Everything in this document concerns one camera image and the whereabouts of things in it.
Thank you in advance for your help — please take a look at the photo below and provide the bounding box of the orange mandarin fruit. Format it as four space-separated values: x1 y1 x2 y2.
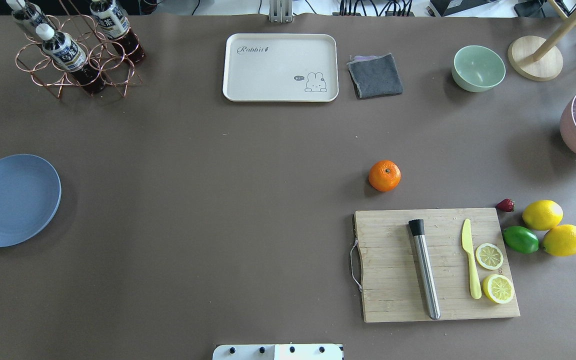
368 160 402 192

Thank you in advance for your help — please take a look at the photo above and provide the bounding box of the blue round plate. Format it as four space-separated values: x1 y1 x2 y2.
0 153 62 248

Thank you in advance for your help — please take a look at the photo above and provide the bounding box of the cream rabbit tray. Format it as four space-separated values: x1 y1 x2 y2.
222 33 339 103

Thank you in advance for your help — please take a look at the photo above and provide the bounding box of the grey folded cloth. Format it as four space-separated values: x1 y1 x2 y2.
347 52 403 100

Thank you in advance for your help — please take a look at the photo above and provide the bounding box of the steel muddler black tip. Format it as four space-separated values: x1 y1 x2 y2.
408 219 441 321

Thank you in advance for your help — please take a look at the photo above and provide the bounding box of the wooden cutting board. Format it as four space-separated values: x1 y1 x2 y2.
354 207 521 322

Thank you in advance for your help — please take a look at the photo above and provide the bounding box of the upper lemon slice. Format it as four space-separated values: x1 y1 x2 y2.
474 243 505 271

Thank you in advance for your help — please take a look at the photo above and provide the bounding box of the lemon slice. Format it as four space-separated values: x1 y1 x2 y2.
482 274 515 305
474 243 505 271

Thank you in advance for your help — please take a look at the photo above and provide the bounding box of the yellow plastic knife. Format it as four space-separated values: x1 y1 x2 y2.
461 218 482 300

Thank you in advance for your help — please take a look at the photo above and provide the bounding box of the green bowl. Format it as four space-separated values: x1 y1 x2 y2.
451 45 506 92

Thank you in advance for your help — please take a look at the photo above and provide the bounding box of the red strawberry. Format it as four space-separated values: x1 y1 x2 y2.
495 198 515 213

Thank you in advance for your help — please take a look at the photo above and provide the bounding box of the lower lemon slice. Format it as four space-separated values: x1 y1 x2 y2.
482 274 515 305

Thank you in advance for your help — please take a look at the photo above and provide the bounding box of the right tea bottle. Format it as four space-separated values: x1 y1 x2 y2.
89 0 146 64

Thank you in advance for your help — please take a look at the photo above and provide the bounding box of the tea bottle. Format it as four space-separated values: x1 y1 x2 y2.
35 23 106 94
89 0 146 64
6 0 57 38

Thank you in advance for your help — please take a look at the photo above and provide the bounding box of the green lime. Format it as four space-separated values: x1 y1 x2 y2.
502 225 540 255

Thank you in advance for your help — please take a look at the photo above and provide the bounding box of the upper whole lemon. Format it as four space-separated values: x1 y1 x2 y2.
522 199 563 231

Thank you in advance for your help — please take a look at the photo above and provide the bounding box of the whole lemon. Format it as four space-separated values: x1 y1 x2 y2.
542 224 576 256
522 199 563 231

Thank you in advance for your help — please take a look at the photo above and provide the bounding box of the front tea bottle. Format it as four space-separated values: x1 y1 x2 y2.
35 23 106 94

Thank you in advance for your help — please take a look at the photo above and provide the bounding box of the wooden cup stand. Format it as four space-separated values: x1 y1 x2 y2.
507 0 576 82

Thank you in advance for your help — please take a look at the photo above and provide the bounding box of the lower whole lemon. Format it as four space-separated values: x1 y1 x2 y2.
542 224 576 256

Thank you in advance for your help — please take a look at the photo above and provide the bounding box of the left tea bottle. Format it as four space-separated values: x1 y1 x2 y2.
6 0 57 38

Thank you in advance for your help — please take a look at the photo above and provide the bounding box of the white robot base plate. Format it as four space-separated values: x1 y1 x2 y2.
212 343 345 360

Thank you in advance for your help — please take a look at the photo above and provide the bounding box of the copper wire bottle rack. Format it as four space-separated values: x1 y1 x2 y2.
14 0 142 99

